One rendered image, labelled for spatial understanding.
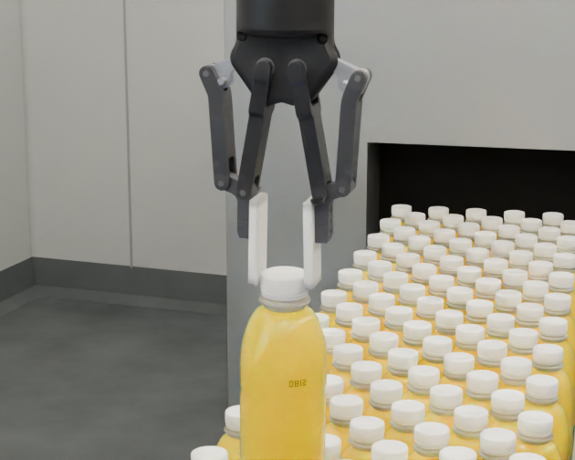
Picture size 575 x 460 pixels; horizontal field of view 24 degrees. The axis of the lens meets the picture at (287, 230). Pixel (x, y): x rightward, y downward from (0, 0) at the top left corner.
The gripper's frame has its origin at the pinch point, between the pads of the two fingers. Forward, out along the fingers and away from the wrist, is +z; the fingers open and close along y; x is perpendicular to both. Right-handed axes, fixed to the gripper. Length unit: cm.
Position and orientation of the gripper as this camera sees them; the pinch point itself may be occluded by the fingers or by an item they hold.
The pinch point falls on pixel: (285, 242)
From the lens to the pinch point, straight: 105.4
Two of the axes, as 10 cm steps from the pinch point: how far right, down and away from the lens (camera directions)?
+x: 2.5, -2.2, 9.4
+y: 9.7, 0.6, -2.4
